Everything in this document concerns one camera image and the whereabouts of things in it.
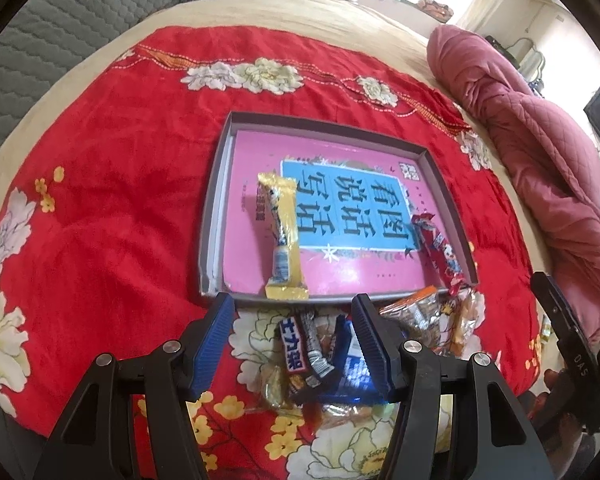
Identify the orange patterned cloth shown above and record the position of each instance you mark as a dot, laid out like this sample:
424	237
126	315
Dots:
436	8

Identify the blue biscuit packet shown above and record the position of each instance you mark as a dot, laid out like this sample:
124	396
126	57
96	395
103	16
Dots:
352	365

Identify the grey quilted headboard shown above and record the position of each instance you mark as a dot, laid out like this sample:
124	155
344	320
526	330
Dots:
70	25

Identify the grey shallow cardboard box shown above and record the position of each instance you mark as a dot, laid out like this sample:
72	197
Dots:
220	185

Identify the red snack bar packet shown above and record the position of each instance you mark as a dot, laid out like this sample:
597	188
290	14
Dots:
442	255

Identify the dark chocolate bar packet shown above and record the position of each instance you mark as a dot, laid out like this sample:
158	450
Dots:
300	355

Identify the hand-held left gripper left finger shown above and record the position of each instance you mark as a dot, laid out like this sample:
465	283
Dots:
214	342

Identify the metal frame rack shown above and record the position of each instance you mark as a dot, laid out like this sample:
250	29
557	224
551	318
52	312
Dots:
527	60

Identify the beige bed sheet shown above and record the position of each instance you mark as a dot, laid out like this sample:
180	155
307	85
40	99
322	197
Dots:
300	15

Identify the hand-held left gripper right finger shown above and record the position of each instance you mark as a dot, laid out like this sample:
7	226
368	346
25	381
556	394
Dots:
371	347

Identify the orange clear snack packet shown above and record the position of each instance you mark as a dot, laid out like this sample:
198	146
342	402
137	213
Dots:
412	312

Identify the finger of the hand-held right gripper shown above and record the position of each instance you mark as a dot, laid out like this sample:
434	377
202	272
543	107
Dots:
555	305

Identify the pink and blue book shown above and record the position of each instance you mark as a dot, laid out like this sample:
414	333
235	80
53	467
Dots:
340	265

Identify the red floral blanket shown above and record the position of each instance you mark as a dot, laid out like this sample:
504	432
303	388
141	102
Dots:
120	220

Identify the yellow snack bar packet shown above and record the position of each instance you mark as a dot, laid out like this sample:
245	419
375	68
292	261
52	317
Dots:
285	230

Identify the clear yellow cake packet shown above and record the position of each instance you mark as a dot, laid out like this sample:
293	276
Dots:
462	322

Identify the clear candy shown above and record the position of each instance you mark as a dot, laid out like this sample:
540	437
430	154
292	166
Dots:
274	385

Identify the pink quilted duvet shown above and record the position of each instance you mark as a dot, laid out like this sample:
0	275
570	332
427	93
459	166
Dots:
540	145

